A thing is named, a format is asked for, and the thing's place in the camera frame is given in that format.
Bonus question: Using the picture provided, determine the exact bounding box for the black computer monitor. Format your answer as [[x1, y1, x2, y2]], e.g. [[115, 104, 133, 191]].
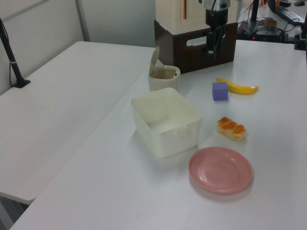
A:
[[266, 0, 280, 13]]

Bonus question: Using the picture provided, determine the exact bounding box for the white plastic storage box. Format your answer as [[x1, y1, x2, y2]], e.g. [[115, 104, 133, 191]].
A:
[[130, 87, 202, 159]]

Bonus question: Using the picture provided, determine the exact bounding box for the toy bread with orange glaze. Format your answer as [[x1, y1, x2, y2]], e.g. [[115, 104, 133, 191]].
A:
[[216, 116, 247, 141]]

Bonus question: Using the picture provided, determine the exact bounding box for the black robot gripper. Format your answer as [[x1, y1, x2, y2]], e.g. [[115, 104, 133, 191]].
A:
[[205, 8, 228, 59]]

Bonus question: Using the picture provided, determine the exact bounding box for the small brown cardboard box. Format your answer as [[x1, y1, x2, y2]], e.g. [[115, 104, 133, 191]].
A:
[[263, 18, 278, 28]]

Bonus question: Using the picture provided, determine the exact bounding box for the grey partition frame post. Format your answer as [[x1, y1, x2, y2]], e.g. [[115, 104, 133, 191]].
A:
[[74, 0, 91, 42]]

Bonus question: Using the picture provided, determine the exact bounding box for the black monitor stand pole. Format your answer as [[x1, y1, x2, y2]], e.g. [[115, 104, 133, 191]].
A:
[[238, 0, 260, 32]]

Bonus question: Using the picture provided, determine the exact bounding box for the black electronics box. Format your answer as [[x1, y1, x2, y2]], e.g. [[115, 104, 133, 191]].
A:
[[254, 28, 282, 42]]

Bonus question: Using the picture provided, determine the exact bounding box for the dark brown wooden box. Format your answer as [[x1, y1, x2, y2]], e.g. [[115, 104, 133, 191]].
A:
[[153, 19, 238, 74]]

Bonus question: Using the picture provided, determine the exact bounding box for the black clamp mount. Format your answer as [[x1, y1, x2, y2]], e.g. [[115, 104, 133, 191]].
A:
[[294, 21, 307, 51]]

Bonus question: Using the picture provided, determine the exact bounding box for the beige mini trash can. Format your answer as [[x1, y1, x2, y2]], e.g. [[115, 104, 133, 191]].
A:
[[148, 46, 181, 93]]

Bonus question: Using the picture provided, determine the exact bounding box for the black camera pole with clamp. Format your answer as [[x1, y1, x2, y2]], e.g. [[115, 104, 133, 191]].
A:
[[0, 17, 31, 89]]

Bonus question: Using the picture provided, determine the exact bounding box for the black computer keyboard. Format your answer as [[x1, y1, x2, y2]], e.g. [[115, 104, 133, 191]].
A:
[[275, 9, 305, 24]]

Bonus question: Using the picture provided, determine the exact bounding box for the yellow toy banana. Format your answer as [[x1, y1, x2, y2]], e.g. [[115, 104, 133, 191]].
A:
[[216, 77, 260, 95]]

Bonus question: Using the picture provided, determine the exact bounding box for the purple cube block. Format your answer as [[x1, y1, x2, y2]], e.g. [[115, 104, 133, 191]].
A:
[[212, 81, 229, 102]]

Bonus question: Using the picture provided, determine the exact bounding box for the pink plastic plate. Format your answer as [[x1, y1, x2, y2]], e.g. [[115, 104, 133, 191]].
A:
[[189, 146, 253, 195]]

